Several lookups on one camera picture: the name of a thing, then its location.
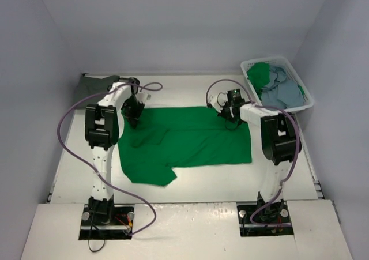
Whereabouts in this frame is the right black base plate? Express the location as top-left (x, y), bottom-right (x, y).
top-left (237, 202), bottom-right (294, 238)

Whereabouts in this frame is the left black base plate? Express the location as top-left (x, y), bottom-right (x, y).
top-left (78, 205), bottom-right (135, 240)

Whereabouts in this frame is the white laundry basket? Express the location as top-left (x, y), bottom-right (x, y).
top-left (240, 56), bottom-right (314, 112)

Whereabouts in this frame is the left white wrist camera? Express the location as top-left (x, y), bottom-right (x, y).
top-left (136, 92), bottom-right (151, 104)

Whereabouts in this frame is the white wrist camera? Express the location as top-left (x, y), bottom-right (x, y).
top-left (136, 92), bottom-right (151, 104)
top-left (207, 92), bottom-right (228, 113)

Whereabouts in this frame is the purple cable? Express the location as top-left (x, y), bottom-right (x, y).
top-left (205, 79), bottom-right (301, 225)
top-left (57, 82), bottom-right (164, 238)

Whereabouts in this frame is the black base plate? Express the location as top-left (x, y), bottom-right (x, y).
top-left (237, 202), bottom-right (294, 238)
top-left (78, 205), bottom-right (135, 240)

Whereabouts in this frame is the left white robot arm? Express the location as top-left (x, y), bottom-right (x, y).
top-left (85, 77), bottom-right (145, 225)

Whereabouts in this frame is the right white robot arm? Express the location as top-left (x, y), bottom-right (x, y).
top-left (208, 89), bottom-right (302, 227)

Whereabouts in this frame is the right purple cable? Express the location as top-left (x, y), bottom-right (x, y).
top-left (205, 79), bottom-right (301, 225)

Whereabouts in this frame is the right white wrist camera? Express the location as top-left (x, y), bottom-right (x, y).
top-left (207, 92), bottom-right (228, 113)

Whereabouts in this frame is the green t shirt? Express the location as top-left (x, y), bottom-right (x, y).
top-left (247, 62), bottom-right (270, 92)
top-left (118, 107), bottom-right (253, 186)

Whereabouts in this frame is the light blue t shirt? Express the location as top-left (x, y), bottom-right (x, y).
top-left (261, 65), bottom-right (304, 109)

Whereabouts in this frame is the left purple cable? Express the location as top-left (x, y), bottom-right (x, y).
top-left (57, 82), bottom-right (164, 238)

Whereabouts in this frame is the grey t shirt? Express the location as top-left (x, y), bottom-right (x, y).
top-left (73, 75), bottom-right (120, 110)

